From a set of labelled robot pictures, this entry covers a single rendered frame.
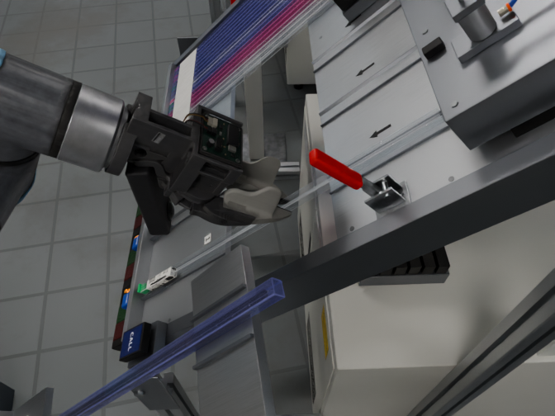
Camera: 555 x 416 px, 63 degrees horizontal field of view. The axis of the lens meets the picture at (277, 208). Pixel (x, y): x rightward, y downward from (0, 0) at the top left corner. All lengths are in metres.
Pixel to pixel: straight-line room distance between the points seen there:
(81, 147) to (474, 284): 0.72
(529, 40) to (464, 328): 0.57
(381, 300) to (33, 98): 0.64
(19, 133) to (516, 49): 0.41
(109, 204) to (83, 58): 0.98
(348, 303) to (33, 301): 1.16
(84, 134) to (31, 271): 1.37
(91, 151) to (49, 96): 0.06
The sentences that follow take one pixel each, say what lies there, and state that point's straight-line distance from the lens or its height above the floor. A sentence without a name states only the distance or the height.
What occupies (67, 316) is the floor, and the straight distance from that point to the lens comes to 1.64.
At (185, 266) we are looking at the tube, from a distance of 0.66.
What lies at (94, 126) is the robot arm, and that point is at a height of 1.10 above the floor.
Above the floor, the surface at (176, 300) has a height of 0.78.
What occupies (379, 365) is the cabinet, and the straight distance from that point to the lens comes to 0.81.
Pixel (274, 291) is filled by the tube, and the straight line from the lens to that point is 0.32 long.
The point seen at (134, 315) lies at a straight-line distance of 0.74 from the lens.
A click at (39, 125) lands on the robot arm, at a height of 1.11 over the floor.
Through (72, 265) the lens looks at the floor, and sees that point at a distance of 1.73.
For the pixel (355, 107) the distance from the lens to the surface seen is 0.57.
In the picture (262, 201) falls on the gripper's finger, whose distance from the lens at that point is 0.50.
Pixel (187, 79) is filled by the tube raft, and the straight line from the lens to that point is 1.01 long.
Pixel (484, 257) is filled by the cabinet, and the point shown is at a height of 0.62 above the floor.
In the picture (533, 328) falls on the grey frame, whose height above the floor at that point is 0.87.
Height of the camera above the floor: 1.38
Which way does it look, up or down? 53 degrees down
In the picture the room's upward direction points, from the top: straight up
